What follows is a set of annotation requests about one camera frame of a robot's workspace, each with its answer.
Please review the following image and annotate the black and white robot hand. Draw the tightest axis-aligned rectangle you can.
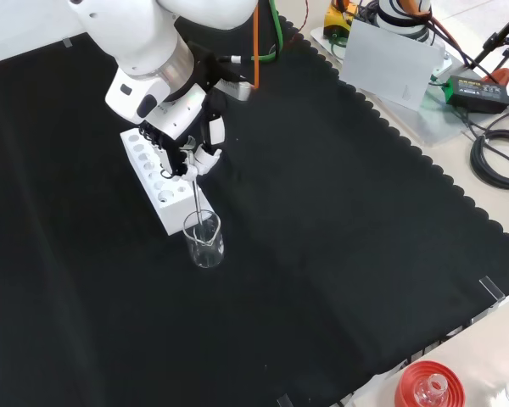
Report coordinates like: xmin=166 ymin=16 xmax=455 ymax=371
xmin=137 ymin=89 xmax=228 ymax=182

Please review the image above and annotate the clear glass rod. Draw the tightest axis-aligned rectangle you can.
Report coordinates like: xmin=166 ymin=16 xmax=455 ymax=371
xmin=189 ymin=159 xmax=205 ymax=239

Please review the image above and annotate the white test tube rack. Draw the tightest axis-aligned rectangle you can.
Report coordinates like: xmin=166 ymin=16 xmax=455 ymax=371
xmin=119 ymin=128 xmax=215 ymax=237

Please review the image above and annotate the clear glass beaker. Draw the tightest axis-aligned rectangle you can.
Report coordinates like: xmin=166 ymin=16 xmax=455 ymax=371
xmin=182 ymin=209 xmax=226 ymax=270

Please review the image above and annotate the black bench cloth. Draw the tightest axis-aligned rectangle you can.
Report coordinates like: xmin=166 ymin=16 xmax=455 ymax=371
xmin=0 ymin=14 xmax=509 ymax=407

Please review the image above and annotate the yellow stop button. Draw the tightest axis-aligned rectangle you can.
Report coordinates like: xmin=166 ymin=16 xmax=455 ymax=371
xmin=324 ymin=0 xmax=359 ymax=38

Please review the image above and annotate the pale grey board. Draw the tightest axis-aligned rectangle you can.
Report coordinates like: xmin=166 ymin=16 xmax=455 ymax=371
xmin=340 ymin=19 xmax=446 ymax=112

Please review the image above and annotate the black power adapter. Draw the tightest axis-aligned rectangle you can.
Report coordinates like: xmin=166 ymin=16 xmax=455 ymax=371
xmin=444 ymin=75 xmax=509 ymax=114

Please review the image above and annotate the orange clamp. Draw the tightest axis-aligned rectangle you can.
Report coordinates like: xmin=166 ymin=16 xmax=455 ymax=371
xmin=481 ymin=67 xmax=509 ymax=86

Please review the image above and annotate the black tripod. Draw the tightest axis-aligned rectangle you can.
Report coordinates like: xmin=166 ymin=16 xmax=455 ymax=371
xmin=470 ymin=7 xmax=509 ymax=81

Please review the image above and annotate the clear round-bottom flask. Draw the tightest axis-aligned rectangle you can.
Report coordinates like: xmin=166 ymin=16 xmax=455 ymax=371
xmin=412 ymin=372 xmax=450 ymax=407

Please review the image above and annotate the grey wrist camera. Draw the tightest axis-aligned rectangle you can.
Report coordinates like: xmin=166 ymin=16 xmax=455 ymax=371
xmin=218 ymin=77 xmax=252 ymax=102

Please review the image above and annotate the orange cable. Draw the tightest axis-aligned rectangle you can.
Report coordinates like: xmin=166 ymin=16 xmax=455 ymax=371
xmin=252 ymin=5 xmax=261 ymax=90

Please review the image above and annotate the green cable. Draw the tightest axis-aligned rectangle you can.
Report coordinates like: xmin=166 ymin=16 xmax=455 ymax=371
xmin=250 ymin=0 xmax=286 ymax=65

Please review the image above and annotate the grey metal base plate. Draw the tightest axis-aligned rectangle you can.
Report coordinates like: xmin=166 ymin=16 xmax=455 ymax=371
xmin=308 ymin=25 xmax=485 ymax=148

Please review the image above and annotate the coiled black cable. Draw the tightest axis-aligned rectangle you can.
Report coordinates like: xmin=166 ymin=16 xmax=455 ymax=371
xmin=469 ymin=129 xmax=509 ymax=191

